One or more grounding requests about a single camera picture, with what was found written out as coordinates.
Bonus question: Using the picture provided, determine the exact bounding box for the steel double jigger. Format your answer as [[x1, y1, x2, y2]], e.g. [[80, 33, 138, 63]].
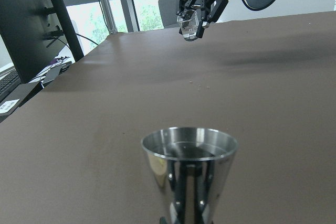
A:
[[141, 127, 238, 223]]

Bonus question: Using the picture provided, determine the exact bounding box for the clear glass measuring cup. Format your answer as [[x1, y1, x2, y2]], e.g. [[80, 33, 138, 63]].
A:
[[177, 9, 199, 41]]

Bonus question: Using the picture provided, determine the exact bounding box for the aluminium frame post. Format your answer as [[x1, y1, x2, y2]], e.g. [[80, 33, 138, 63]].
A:
[[99, 0, 118, 34]]

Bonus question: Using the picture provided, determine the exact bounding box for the black monitor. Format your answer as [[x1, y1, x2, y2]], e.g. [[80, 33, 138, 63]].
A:
[[1, 0, 84, 83]]

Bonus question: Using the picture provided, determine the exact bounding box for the black keyboard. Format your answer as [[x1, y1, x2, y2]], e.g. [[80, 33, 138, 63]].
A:
[[0, 70, 21, 101]]

